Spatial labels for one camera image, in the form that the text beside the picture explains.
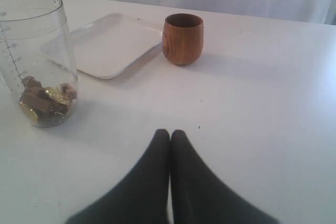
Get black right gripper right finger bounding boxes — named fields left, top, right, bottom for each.
left=170, top=130, right=279, bottom=223

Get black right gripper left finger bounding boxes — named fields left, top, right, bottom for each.
left=67, top=129, right=170, bottom=223

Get white rectangular tray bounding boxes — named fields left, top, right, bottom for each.
left=69, top=13, right=162, bottom=80

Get wooden blocks and coins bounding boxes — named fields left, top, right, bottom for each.
left=18, top=76, right=78, bottom=127

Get clear plastic shaker cup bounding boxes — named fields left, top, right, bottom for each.
left=1, top=0, right=78, bottom=125

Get brown wooden cup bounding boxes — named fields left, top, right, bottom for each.
left=162, top=13, right=204, bottom=66

